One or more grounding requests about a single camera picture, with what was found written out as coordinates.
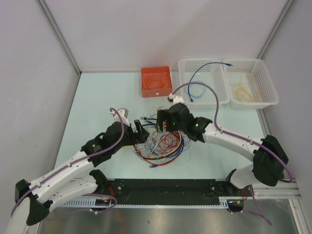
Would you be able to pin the white plastic basket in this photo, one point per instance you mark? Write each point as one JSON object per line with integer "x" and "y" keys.
{"x": 205, "y": 80}
{"x": 249, "y": 83}

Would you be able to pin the orange square box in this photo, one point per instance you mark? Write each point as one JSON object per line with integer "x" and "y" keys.
{"x": 156, "y": 82}

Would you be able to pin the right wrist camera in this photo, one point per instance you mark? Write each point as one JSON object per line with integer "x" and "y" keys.
{"x": 175, "y": 99}

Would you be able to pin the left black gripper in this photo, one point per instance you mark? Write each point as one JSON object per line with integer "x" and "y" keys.
{"x": 139, "y": 136}

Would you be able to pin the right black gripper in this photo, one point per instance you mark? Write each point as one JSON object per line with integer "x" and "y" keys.
{"x": 164, "y": 115}

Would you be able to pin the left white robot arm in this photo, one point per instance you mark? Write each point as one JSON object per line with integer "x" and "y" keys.
{"x": 78, "y": 175}

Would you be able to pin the white slotted cable duct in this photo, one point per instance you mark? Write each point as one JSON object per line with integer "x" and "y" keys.
{"x": 92, "y": 203}

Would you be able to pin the right white plastic basket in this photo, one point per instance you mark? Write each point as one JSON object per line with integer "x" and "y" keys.
{"x": 249, "y": 83}

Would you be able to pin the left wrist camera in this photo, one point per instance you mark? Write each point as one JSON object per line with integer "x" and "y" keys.
{"x": 120, "y": 115}

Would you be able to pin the left white plastic basket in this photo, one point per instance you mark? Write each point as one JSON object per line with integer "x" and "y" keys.
{"x": 205, "y": 80}

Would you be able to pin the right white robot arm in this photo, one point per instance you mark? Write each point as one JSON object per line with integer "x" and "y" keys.
{"x": 267, "y": 157}

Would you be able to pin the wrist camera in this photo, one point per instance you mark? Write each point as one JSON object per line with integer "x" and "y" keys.
{"x": 175, "y": 99}
{"x": 120, "y": 115}

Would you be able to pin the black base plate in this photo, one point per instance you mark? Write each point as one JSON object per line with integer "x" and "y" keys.
{"x": 165, "y": 192}

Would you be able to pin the aluminium frame rail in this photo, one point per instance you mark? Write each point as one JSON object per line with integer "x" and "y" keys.
{"x": 281, "y": 191}

